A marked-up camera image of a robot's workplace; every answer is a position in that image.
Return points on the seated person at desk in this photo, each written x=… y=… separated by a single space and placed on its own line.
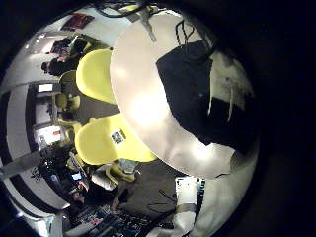
x=98 y=186

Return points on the cluttered electronics workbench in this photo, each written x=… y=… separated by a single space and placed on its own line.
x=125 y=225

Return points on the olive green chair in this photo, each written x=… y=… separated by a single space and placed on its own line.
x=67 y=87

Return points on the lit computer monitor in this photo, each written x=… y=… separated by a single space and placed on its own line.
x=45 y=87

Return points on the red wall poster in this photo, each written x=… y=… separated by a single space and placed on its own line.
x=78 y=20

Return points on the yellow chair with sticker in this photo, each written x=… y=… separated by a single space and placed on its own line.
x=98 y=144

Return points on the black piece of clothing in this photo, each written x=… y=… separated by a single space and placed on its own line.
x=187 y=89

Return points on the yellow stool with paper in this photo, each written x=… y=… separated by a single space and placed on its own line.
x=123 y=171

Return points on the plain yellow chair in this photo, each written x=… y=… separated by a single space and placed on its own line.
x=95 y=75

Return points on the person in dark clothes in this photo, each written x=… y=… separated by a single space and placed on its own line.
x=64 y=62

